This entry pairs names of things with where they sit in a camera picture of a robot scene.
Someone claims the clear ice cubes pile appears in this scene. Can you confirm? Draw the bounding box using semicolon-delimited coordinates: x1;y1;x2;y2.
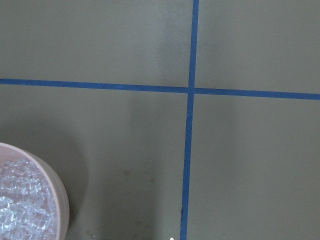
0;158;57;240

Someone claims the pink bowl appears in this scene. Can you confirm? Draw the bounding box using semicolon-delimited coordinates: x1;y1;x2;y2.
0;143;70;240

